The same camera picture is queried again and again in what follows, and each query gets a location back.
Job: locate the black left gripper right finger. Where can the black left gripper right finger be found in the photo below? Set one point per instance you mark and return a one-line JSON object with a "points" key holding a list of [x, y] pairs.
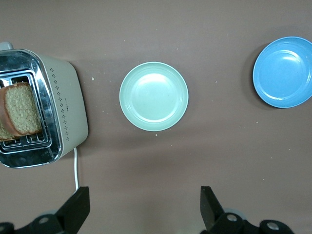
{"points": [[209, 209]]}

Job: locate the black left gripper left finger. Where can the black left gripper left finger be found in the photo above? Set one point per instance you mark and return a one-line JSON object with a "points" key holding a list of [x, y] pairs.
{"points": [[75, 207]]}

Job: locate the brown bread slice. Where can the brown bread slice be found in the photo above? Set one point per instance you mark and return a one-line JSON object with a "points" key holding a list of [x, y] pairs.
{"points": [[3, 134], [20, 109]]}

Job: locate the pale green plate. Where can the pale green plate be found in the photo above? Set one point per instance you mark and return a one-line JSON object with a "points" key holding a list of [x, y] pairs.
{"points": [[153, 96]]}

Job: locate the blue plate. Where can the blue plate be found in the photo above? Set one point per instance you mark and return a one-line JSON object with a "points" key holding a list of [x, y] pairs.
{"points": [[282, 73]]}

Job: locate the beige and chrome toaster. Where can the beige and chrome toaster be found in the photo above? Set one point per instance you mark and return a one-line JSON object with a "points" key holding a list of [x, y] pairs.
{"points": [[70, 102]]}

